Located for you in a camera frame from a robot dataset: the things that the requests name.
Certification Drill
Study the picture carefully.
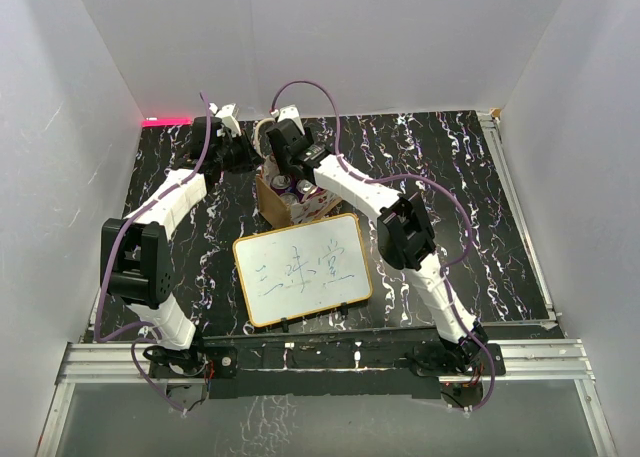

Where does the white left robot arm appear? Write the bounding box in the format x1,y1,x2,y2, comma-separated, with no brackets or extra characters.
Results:
94,111,263,376

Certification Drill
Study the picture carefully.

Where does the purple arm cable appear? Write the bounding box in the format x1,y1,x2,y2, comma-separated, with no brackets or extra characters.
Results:
93,90,221,418
269,79,497,413

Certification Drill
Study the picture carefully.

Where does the yellow framed whiteboard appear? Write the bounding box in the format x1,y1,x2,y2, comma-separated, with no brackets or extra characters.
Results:
233,213,373,328

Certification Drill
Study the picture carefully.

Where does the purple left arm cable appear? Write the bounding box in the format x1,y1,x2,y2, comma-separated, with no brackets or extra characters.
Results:
93,90,221,418

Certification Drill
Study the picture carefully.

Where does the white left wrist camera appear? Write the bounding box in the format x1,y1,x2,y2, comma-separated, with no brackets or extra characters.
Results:
208,102,241,136

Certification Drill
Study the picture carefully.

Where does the aluminium frame rail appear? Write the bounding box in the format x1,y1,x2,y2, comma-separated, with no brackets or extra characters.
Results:
37,340,211,457

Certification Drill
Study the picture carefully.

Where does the purple soda can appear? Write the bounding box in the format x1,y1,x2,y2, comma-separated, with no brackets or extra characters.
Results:
270,174,293,192
296,179,316,197
279,192,300,206

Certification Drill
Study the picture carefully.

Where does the printed canvas tote bag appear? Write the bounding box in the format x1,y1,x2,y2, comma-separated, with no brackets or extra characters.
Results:
252,117,344,230

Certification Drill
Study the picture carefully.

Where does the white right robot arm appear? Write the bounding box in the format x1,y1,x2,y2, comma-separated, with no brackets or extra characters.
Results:
266,119,488,374

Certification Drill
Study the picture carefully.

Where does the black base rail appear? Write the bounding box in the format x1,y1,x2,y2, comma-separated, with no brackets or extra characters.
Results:
143,327,506,404

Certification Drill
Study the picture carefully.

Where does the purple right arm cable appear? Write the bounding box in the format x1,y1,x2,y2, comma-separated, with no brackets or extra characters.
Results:
269,79,497,413

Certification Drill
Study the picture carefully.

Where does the pink tape strip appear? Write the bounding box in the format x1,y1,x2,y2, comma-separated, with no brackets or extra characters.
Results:
141,117,192,128

